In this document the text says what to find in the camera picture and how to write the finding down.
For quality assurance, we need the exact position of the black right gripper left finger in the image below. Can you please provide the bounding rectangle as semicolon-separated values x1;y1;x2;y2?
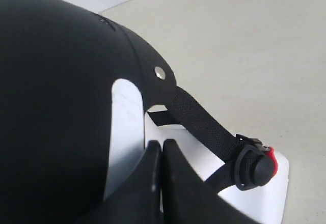
84;141;161;224

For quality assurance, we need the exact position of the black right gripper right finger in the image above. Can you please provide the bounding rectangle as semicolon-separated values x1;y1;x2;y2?
161;139;256;224

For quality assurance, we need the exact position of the black helmet with tinted visor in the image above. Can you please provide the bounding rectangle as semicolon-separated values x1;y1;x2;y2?
1;0;277;223

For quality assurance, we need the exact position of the white mannequin head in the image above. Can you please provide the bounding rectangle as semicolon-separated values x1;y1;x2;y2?
104;79;289;223

